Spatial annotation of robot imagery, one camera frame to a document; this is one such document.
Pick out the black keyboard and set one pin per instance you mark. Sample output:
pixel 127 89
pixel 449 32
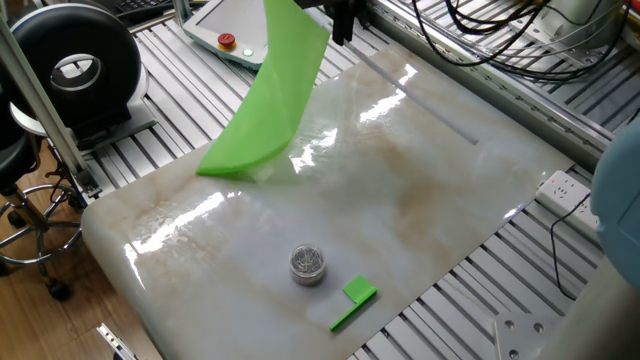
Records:
pixel 140 5

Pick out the black stool with chrome base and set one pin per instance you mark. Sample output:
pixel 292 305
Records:
pixel 15 160

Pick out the green flag with white pole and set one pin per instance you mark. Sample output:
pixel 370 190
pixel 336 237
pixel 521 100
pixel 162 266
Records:
pixel 270 110

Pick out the white power strip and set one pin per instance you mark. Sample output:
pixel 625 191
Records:
pixel 565 197

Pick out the marble pattern table mat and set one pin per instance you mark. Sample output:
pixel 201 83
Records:
pixel 400 200

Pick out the grey metal gripper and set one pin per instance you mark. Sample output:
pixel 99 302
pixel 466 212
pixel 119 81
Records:
pixel 345 3

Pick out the aluminium frame post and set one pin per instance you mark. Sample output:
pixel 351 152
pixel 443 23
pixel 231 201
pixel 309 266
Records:
pixel 45 110

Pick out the white teach pendant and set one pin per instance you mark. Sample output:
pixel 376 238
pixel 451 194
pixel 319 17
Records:
pixel 225 25

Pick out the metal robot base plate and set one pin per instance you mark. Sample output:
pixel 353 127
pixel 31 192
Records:
pixel 525 335

